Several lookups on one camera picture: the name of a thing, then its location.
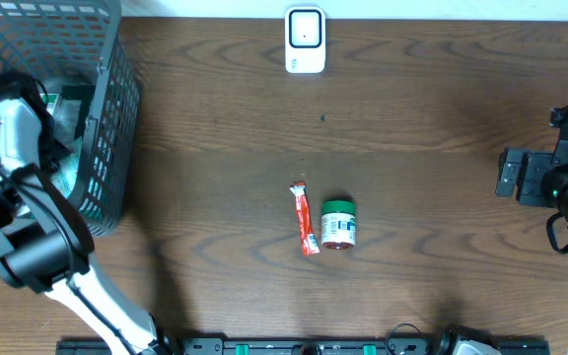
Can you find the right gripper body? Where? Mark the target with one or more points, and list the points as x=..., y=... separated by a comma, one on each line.
x=539, y=163

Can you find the green lid jar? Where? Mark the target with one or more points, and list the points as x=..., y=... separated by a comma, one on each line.
x=338, y=224

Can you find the red stick sachet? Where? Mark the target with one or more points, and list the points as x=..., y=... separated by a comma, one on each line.
x=308, y=240

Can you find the teal snack packet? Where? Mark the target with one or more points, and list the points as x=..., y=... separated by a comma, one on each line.
x=65, y=177

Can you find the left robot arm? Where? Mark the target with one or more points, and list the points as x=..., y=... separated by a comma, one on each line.
x=45, y=245

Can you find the large green flat box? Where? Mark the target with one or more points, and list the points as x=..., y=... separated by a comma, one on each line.
x=69, y=110

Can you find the grey plastic mesh basket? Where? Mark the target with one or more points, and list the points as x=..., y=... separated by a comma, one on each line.
x=75, y=44

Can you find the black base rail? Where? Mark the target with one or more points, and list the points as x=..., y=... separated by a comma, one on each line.
x=217, y=346

